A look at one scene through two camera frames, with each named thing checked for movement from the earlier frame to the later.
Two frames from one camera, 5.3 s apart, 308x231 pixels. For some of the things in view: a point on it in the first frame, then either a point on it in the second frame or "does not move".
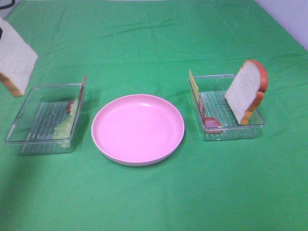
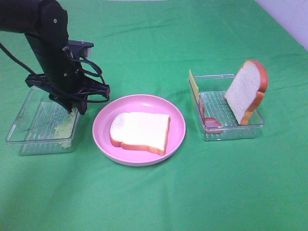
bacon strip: x=211 y=125 does not move
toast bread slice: x=18 y=60 → x=140 y=130
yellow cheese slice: x=194 y=86 does not move
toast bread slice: x=246 y=93 does not move
